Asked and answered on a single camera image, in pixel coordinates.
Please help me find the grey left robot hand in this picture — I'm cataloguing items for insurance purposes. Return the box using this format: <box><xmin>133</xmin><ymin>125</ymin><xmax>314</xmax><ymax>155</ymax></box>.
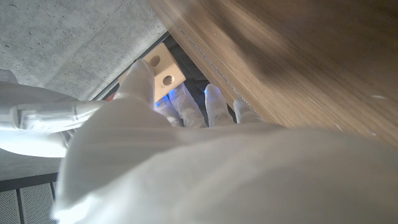
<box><xmin>51</xmin><ymin>58</ymin><xmax>398</xmax><ymax>224</ymax></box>

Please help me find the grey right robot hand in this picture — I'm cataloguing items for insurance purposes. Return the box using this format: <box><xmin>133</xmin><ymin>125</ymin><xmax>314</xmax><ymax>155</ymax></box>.
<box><xmin>0</xmin><ymin>68</ymin><xmax>108</xmax><ymax>158</ymax></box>

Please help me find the wooden block with holes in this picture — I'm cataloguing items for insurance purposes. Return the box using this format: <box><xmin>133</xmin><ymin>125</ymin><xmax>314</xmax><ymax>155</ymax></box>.
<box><xmin>118</xmin><ymin>42</ymin><xmax>187</xmax><ymax>103</ymax></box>

